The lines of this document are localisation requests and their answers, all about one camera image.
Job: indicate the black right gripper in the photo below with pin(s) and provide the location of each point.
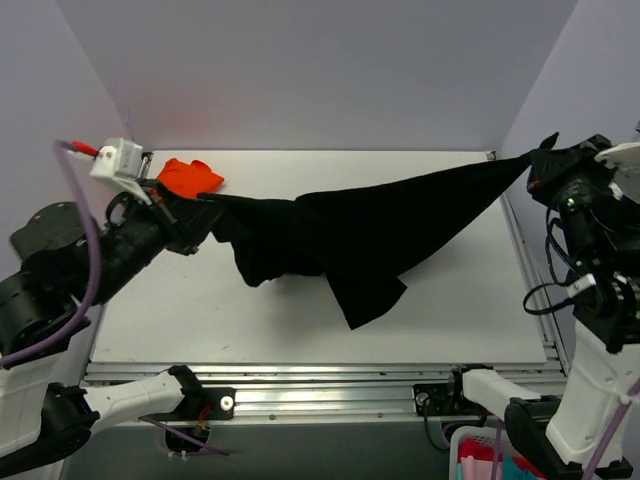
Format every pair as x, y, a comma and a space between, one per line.
542, 167

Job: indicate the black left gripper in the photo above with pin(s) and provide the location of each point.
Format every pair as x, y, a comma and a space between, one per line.
179, 223

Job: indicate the black t shirt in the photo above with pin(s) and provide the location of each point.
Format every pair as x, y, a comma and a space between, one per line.
362, 239

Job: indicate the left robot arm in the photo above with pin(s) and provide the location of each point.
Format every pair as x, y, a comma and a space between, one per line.
69, 263

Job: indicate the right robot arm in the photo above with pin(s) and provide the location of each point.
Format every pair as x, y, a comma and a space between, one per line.
591, 194

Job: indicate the orange folded t shirt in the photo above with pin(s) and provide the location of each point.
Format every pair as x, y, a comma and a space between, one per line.
188, 180

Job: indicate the white laundry basket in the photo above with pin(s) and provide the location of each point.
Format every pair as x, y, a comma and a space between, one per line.
484, 435

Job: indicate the teal garment in basket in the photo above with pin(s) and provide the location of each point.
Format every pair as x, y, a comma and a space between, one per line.
516, 468

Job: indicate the pink garment in basket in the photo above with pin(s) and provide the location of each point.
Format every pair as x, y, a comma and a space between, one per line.
476, 461

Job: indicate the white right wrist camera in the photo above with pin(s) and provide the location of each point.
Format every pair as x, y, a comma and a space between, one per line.
623, 161

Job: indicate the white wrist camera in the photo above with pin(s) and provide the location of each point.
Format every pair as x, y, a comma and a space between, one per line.
120, 165
623, 161

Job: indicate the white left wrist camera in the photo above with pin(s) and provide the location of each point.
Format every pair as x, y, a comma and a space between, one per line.
120, 165

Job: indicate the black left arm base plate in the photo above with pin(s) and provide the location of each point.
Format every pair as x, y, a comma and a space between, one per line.
213, 403

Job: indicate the aluminium frame rail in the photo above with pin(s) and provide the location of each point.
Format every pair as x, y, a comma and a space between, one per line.
315, 393

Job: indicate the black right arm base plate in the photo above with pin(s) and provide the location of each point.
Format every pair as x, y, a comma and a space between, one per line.
437, 399

